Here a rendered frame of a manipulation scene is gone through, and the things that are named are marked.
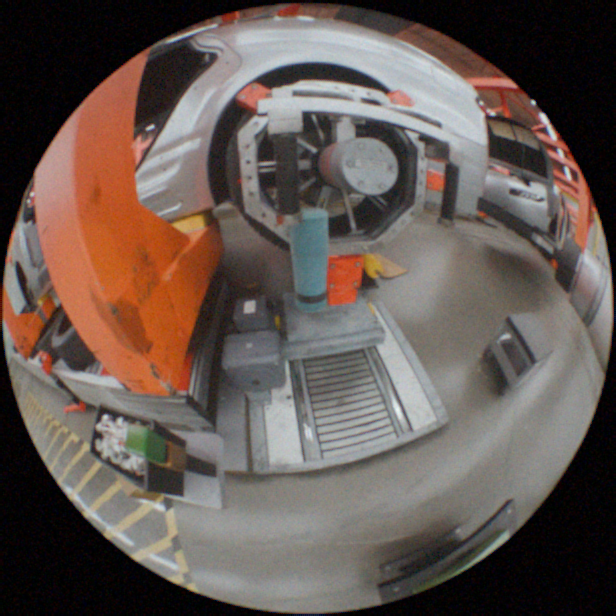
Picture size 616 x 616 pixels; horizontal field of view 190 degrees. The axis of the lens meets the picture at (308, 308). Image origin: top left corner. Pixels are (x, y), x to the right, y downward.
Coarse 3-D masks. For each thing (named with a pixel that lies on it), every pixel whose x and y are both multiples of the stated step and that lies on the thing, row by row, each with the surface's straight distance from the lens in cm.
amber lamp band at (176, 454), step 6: (168, 444) 29; (174, 444) 29; (168, 450) 29; (174, 450) 29; (180, 450) 31; (168, 456) 29; (174, 456) 29; (180, 456) 30; (168, 462) 29; (174, 462) 29; (180, 462) 30; (168, 468) 32; (174, 468) 29; (180, 468) 30
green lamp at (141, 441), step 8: (128, 424) 28; (136, 424) 27; (128, 432) 27; (136, 432) 26; (144, 432) 25; (152, 432) 26; (128, 440) 27; (136, 440) 26; (144, 440) 25; (152, 440) 26; (160, 440) 27; (128, 448) 27; (136, 448) 26; (144, 448) 25; (152, 448) 26; (160, 448) 27; (144, 456) 25; (152, 456) 26; (160, 456) 27; (160, 464) 27
